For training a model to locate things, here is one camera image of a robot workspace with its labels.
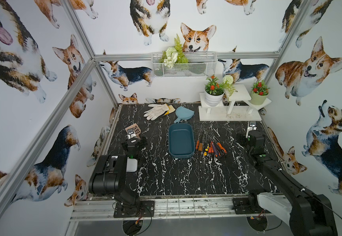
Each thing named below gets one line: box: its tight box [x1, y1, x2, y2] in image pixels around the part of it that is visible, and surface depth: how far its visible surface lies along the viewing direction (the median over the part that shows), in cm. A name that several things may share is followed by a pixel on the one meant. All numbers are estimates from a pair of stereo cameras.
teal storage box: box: [168, 122, 196, 159], surface depth 102 cm
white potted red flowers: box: [204, 74, 226, 107], surface depth 91 cm
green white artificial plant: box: [159, 33, 189, 69], surface depth 82 cm
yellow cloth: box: [164, 103, 176, 116], surface depth 120 cm
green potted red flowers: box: [250, 79, 271, 106], surface depth 95 cm
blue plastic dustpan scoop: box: [173, 106, 195, 124], surface depth 120 cm
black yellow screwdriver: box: [203, 135, 210, 157], surface depth 94 cm
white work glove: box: [143, 103, 170, 121], surface depth 116 cm
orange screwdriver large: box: [210, 138, 215, 154], surface depth 95 cm
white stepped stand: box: [198, 83, 272, 122], surface depth 112 cm
